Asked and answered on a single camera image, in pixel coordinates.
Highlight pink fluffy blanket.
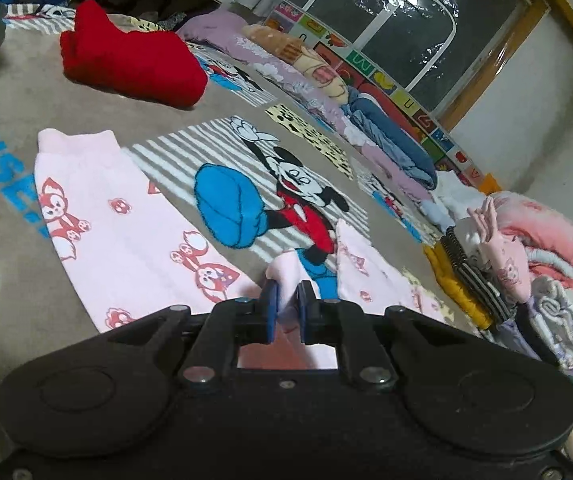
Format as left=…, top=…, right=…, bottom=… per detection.
left=485, top=190, right=573, bottom=297

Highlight colourful alphabet foam panel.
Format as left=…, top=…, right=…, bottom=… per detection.
left=271, top=1, right=503, bottom=194

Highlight pink fox print pants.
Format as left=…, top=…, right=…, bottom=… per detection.
left=34, top=129, right=455, bottom=377

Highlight pink printed folded garment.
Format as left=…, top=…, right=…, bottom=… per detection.
left=465, top=196, right=535, bottom=304

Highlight window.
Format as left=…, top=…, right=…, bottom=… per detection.
left=286, top=0, right=538, bottom=112

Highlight wooden window frame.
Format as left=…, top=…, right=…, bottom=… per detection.
left=436, top=0, right=573, bottom=132

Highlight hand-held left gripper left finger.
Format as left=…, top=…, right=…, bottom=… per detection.
left=108, top=280, right=281, bottom=389

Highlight white and purple printed cloth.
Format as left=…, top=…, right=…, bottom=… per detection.
left=495, top=276, right=573, bottom=369

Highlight cartoon mouse printed blanket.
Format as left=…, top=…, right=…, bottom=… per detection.
left=0, top=2, right=488, bottom=461

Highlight red folded sweater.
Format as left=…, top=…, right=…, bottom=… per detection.
left=60, top=0, right=209, bottom=109

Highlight black striped folded garment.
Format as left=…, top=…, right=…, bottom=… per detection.
left=437, top=226, right=518, bottom=324

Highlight yellow puffy jacket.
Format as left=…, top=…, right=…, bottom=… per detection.
left=423, top=241, right=498, bottom=332

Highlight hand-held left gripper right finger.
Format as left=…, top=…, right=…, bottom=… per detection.
left=296, top=280, right=468, bottom=392

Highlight purple printed quilt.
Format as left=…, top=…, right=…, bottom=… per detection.
left=176, top=12, right=435, bottom=202

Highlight blue quilt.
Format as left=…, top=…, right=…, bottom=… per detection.
left=343, top=86, right=438, bottom=189

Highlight beige printed pillow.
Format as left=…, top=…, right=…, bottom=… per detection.
left=242, top=23, right=350, bottom=107

